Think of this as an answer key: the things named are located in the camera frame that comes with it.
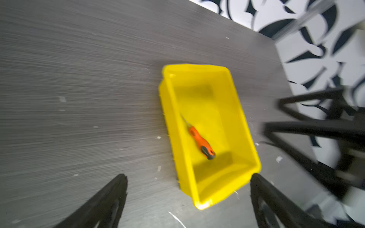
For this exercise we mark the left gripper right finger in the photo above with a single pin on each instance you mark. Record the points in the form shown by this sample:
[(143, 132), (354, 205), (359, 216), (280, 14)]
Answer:
[(270, 204)]

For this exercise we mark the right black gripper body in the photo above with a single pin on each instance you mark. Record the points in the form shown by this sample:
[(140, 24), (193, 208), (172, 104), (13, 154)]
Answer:
[(350, 167)]

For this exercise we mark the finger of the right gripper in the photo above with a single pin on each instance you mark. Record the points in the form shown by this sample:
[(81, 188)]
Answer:
[(324, 174), (334, 112)]

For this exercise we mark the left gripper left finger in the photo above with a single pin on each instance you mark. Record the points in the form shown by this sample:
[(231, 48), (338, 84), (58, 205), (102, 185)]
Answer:
[(103, 210)]

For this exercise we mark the orange black screwdriver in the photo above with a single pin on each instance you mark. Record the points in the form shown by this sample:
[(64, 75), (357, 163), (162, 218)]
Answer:
[(202, 144)]

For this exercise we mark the yellow plastic bin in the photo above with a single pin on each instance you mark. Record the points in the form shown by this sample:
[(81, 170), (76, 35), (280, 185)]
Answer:
[(206, 97)]

